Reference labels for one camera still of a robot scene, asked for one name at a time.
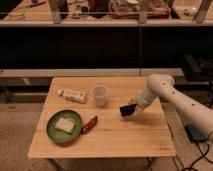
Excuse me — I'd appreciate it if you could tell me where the white sponge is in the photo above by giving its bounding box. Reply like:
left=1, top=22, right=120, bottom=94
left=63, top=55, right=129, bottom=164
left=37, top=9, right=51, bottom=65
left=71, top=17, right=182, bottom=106
left=55, top=118, right=75, bottom=133

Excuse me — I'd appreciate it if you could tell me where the white tube bottle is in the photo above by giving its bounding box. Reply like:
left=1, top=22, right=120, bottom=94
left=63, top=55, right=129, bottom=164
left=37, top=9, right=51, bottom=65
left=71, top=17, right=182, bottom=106
left=57, top=89, right=86, bottom=104

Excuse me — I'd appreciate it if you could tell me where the black eraser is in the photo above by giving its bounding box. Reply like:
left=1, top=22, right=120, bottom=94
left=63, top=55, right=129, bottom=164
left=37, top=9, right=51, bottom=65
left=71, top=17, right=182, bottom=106
left=120, top=104, right=136, bottom=117

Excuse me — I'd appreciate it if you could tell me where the green plate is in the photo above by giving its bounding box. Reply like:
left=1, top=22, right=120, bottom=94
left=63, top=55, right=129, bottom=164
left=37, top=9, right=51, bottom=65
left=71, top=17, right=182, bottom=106
left=46, top=110, right=82, bottom=144

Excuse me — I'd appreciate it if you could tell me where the clear plastic cup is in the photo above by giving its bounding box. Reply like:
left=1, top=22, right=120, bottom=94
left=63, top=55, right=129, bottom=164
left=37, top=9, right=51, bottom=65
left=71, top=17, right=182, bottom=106
left=91, top=84, right=108, bottom=107

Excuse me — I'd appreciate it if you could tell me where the red tray on shelf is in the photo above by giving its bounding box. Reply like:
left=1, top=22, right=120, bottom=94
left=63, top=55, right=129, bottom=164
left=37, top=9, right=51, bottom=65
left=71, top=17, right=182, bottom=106
left=108, top=0, right=170, bottom=19

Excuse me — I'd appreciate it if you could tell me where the blue foot pedal box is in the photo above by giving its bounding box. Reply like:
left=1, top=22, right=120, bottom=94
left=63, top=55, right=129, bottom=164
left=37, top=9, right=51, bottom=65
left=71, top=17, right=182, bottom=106
left=185, top=124, right=206, bottom=143

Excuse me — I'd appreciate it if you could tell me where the black cable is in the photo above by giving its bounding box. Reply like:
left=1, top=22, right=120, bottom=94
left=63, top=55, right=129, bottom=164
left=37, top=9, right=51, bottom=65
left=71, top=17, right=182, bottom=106
left=166, top=93, right=213, bottom=171

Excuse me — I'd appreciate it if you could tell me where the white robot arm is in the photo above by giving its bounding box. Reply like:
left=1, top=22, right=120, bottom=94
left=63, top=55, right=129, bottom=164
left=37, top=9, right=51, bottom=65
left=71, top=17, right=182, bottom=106
left=129, top=74, right=213, bottom=142

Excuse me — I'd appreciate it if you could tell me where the wooden table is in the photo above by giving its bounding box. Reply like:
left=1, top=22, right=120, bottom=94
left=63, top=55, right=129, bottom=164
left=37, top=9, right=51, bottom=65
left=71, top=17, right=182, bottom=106
left=28, top=77, right=176, bottom=159

